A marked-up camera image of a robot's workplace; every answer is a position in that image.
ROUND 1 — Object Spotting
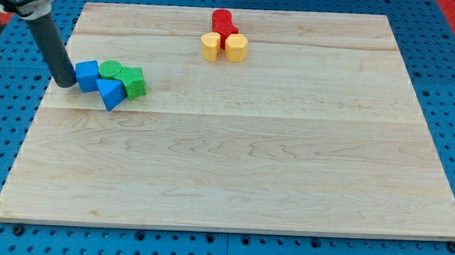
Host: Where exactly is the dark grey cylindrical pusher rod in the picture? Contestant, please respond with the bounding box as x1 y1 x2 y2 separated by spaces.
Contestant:
26 13 77 88

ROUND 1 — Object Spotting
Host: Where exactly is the blue cube block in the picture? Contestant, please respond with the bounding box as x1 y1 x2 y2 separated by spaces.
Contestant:
75 60 99 93

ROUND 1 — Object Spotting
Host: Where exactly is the blue triangle block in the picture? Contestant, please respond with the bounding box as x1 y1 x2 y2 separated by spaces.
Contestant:
96 79 127 111

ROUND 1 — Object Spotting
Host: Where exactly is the green cylinder block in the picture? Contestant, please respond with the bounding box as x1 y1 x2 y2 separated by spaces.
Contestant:
98 60 122 80

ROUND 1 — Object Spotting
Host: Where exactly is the green star block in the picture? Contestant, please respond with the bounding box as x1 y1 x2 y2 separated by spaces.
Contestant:
115 67 147 101

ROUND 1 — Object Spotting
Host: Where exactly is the yellow heart block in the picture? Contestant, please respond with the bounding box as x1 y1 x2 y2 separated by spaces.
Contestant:
201 32 221 62

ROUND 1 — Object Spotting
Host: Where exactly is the red cylinder block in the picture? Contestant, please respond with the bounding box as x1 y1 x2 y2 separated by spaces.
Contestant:
211 8 232 28

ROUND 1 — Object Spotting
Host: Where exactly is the red star block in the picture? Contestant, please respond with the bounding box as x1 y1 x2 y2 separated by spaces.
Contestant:
212 22 239 49

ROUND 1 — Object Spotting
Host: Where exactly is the yellow hexagon block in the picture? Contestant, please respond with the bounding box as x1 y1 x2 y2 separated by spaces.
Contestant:
224 33 249 63

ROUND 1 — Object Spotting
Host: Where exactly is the light wooden board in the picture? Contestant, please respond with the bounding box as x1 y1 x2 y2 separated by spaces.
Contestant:
0 2 455 241

